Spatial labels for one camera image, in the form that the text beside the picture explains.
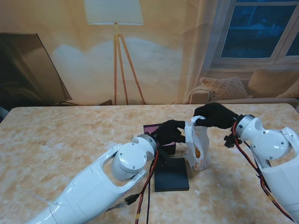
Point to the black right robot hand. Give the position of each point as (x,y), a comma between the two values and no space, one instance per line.
(217,116)

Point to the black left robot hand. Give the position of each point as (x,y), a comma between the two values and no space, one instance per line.
(168,134)

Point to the white plastic bag orange print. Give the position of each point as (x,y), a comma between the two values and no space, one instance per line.
(198,144)

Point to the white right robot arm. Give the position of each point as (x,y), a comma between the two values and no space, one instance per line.
(273,149)

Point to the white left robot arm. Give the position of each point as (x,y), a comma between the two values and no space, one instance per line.
(98,182)

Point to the black gift box pink inside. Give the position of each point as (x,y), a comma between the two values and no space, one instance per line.
(151,128)

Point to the black gift box lid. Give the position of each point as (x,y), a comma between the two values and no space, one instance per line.
(170,179)

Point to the white zip tie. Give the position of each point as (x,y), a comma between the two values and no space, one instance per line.
(39,197)

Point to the beige sofa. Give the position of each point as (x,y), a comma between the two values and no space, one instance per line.
(198,93)

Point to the knitted beige cushion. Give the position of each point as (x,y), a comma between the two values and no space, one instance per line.
(224,87)

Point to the tan plain cushion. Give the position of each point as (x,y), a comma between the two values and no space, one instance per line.
(264,84)
(292,92)

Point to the sheer beige curtain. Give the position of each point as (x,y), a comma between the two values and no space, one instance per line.
(203,35)

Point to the tripod floor lamp white shade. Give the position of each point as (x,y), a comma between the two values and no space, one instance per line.
(114,11)

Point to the black flat television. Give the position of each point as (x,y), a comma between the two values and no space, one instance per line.
(23,70)

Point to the dark grey chair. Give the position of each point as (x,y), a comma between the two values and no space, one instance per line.
(2,113)

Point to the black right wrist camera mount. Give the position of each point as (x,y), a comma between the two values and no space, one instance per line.
(230,141)

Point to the window with white frame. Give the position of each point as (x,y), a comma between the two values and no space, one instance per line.
(252,30)

